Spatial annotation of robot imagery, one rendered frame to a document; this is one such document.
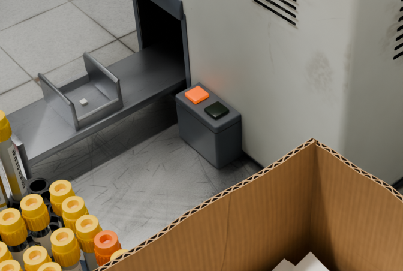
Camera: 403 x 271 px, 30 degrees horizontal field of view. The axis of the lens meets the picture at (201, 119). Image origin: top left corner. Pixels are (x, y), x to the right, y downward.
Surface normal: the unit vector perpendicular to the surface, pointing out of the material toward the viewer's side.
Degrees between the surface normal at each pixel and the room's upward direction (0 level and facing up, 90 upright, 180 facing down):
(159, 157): 0
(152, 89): 0
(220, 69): 90
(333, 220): 89
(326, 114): 90
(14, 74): 0
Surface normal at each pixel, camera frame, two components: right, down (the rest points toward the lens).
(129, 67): -0.06, -0.75
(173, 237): 0.62, 0.44
